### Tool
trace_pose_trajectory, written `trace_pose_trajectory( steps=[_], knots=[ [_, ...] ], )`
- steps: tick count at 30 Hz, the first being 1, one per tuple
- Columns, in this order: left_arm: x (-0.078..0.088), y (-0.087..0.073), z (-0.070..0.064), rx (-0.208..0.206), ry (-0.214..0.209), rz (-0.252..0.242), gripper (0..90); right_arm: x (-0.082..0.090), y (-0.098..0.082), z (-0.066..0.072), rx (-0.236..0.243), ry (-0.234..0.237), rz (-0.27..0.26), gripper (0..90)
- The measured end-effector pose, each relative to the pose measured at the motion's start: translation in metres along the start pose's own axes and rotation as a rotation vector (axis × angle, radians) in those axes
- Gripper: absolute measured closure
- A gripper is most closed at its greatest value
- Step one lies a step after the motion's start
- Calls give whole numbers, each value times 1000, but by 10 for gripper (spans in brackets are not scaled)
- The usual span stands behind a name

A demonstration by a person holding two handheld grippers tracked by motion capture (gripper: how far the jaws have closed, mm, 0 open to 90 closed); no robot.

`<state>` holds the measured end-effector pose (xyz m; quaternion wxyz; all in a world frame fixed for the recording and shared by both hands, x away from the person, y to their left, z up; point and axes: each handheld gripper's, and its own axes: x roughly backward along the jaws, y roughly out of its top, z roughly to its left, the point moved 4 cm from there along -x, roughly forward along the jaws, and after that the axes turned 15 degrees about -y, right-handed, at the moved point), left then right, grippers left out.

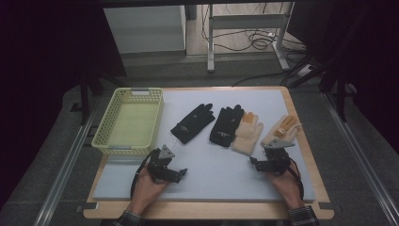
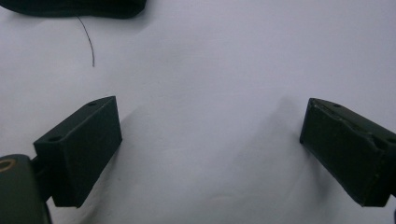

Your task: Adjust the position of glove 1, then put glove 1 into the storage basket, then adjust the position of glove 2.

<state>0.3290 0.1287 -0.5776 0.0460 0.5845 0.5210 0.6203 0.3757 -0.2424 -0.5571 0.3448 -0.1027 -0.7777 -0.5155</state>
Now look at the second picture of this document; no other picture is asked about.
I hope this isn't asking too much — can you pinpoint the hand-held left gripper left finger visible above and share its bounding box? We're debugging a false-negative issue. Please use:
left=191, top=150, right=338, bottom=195
left=33, top=95, right=123, bottom=208

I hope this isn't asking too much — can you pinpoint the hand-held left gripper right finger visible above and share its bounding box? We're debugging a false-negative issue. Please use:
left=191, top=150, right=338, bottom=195
left=299, top=97, right=396, bottom=208

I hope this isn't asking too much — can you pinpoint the black glove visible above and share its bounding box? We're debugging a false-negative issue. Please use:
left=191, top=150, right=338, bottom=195
left=0, top=0, right=148, bottom=20

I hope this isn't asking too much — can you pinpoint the thin dark thread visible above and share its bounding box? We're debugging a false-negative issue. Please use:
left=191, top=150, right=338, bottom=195
left=77, top=16, right=95, bottom=68

